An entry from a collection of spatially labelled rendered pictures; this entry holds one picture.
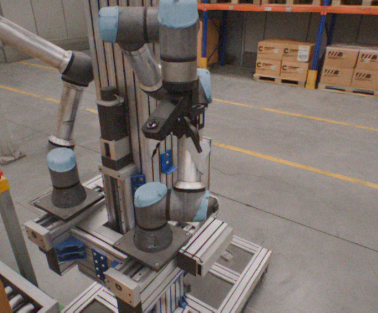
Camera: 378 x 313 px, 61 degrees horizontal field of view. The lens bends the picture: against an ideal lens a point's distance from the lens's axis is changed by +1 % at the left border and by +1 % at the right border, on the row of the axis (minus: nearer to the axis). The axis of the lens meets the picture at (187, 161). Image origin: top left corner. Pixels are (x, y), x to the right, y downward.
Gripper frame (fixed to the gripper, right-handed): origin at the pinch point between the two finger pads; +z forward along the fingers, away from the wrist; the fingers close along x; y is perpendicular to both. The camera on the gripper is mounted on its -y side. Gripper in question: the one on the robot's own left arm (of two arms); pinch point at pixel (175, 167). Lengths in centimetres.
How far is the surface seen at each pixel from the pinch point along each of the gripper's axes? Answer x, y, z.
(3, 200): 124, 12, 64
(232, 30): 384, 802, 60
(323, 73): 104, 672, 117
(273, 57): 217, 679, 97
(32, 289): 85, -4, 93
